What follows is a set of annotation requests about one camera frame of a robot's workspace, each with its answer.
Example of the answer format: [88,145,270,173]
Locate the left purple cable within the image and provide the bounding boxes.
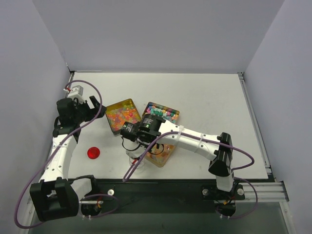
[15,79,120,229]

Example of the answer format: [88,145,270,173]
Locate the gold rectangular candy tin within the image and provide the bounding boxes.
[142,102,180,123]

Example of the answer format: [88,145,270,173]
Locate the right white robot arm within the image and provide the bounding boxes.
[120,114,234,199]

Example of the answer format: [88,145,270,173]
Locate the aluminium frame rail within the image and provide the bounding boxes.
[241,182,289,202]

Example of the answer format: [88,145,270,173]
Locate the purple cable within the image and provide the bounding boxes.
[123,131,259,220]
[15,79,120,229]

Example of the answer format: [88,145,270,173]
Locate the dark square candy tin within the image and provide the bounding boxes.
[106,98,141,136]

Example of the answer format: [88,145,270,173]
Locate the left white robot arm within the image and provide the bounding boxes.
[30,96,106,222]

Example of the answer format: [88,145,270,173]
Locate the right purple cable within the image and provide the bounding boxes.
[123,131,259,220]

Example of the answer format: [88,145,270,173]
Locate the red round jar lid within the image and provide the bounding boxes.
[87,147,100,159]

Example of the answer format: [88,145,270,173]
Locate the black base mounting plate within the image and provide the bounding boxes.
[81,179,245,216]

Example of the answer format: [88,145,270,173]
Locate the clear glass jar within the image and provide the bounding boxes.
[129,158,145,174]

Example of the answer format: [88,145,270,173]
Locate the gold square candy tin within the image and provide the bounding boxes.
[145,144,176,168]

